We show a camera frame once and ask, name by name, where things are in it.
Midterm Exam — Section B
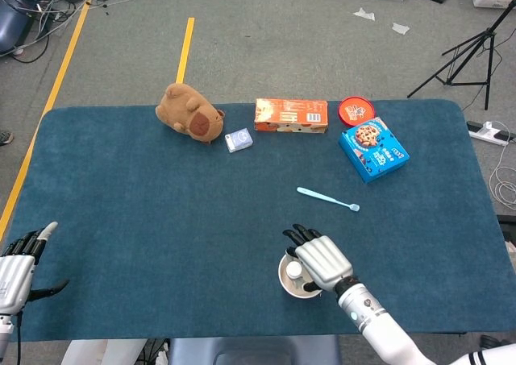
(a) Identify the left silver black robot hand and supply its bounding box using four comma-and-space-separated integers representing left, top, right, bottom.
0, 221, 70, 316

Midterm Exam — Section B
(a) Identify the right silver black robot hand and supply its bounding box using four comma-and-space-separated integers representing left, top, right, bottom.
281, 223, 354, 294

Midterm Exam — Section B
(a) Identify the white toothpaste tube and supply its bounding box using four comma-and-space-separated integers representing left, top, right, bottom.
285, 259, 310, 289

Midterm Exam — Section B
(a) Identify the white paper cup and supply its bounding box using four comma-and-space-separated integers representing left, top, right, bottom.
277, 251, 326, 300

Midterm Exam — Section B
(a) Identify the light blue toothbrush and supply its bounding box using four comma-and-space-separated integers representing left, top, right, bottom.
296, 186, 361, 213

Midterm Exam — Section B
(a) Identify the blue cookie box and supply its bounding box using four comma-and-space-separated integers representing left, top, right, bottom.
338, 116, 410, 185

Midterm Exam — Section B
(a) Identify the small grey-blue card box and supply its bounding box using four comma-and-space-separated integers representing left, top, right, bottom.
224, 127, 255, 154

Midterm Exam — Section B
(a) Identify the orange biscuit box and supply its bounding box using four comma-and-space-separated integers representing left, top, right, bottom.
253, 97, 329, 135

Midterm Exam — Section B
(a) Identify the white robot body shell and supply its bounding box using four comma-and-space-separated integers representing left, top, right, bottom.
60, 339, 148, 365

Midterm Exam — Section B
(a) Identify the blue grey seat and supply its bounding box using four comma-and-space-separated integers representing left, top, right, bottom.
167, 335, 343, 365

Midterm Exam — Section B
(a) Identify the red round lid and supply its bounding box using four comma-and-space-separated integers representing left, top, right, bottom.
337, 96, 376, 127

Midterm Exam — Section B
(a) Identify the dark blue table mat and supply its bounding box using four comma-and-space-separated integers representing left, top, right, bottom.
7, 99, 513, 342

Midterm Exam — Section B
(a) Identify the black caster wheel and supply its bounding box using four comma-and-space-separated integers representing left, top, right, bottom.
479, 334, 516, 352

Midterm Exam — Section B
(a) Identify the brown capybara plush toy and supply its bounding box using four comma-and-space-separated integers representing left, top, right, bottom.
155, 82, 226, 145

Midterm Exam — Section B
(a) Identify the white power strip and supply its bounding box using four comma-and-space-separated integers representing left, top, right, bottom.
466, 119, 516, 147

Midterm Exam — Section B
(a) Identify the long yellow floor tape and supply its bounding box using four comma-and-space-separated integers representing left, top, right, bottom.
0, 0, 90, 241

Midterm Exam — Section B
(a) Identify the short yellow floor tape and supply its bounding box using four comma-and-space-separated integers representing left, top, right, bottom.
176, 17, 196, 85

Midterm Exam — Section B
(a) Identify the dark blue machine base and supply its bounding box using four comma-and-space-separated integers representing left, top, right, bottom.
0, 0, 41, 54

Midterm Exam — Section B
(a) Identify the black tripod stand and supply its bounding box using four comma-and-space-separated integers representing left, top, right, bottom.
406, 0, 516, 111

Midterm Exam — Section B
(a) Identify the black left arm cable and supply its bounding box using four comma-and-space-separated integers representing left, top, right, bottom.
15, 312, 23, 365

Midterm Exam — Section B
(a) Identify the white coiled cable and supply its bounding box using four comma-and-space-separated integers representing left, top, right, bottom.
488, 121, 516, 207

